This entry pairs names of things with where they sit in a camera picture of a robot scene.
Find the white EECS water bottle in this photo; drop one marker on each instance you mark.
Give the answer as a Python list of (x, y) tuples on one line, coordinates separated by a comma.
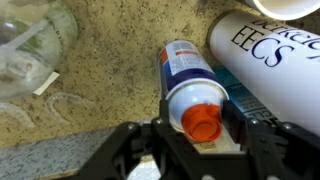
[(266, 66)]

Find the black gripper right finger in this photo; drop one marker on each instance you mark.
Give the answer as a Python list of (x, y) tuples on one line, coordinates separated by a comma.
[(235, 116)]

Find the white mug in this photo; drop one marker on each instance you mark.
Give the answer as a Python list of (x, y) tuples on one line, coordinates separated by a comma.
[(286, 8)]

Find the blue white spray can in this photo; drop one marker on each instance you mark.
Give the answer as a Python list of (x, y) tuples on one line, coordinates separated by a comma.
[(190, 86)]

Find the clear soap pump bottle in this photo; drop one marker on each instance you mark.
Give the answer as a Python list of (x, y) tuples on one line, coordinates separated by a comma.
[(30, 46)]

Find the clear dental retainer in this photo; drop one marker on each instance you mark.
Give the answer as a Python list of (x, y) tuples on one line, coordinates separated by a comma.
[(55, 103), (16, 113)]

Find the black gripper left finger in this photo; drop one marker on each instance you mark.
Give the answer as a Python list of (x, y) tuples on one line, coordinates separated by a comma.
[(164, 111)]

